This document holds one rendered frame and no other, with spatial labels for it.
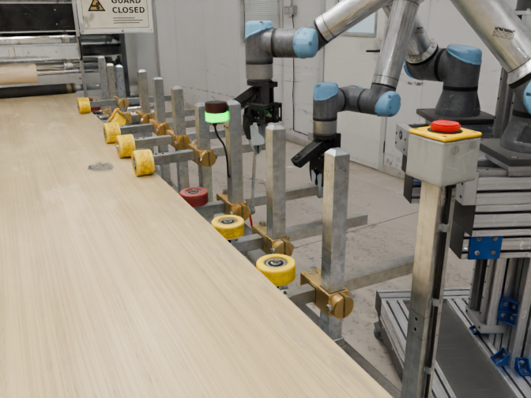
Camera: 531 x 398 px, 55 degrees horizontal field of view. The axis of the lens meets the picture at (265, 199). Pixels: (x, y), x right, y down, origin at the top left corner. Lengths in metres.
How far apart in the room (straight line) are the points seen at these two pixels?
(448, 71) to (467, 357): 1.01
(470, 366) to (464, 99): 0.93
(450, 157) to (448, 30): 3.53
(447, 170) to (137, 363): 0.52
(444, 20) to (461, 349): 2.79
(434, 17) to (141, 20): 2.19
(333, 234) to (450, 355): 1.11
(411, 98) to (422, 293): 3.71
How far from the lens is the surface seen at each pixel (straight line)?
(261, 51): 1.39
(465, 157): 0.75
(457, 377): 1.94
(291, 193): 1.59
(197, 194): 1.43
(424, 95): 4.39
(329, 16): 1.47
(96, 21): 3.59
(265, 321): 0.86
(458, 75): 1.88
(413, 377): 0.92
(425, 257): 0.81
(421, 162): 0.75
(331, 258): 1.03
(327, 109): 1.56
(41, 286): 1.06
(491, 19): 1.29
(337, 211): 0.99
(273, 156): 1.18
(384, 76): 1.56
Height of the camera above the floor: 1.38
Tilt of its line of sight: 20 degrees down
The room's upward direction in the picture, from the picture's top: 1 degrees counter-clockwise
